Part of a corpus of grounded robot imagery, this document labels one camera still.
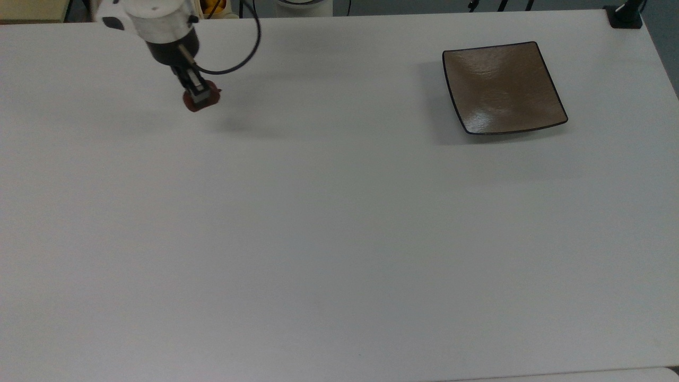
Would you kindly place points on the black square stand base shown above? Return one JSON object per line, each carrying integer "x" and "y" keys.
{"x": 625, "y": 16}

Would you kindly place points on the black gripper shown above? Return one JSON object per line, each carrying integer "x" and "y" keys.
{"x": 172, "y": 49}

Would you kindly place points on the square brown ceramic plate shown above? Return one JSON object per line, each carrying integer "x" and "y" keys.
{"x": 504, "y": 87}

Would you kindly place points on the brown cardboard box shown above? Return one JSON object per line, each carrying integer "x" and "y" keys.
{"x": 32, "y": 9}

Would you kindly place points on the yellow object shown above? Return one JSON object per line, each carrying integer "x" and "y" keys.
{"x": 216, "y": 6}

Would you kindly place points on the small round red-brown food item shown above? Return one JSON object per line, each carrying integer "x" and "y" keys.
{"x": 212, "y": 98}

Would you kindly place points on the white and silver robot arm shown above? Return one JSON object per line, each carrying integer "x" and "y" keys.
{"x": 154, "y": 18}

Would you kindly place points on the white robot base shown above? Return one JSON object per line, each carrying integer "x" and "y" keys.
{"x": 303, "y": 6}

